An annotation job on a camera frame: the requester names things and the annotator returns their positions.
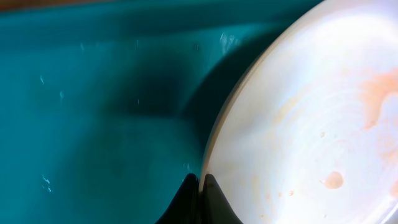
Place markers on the pink plate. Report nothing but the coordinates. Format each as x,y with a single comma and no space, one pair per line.
309,135

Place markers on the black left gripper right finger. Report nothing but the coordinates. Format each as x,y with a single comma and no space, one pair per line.
215,209

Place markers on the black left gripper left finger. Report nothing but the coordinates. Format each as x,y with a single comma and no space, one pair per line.
183,205

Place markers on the teal plastic tray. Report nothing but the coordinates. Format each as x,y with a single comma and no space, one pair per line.
106,106

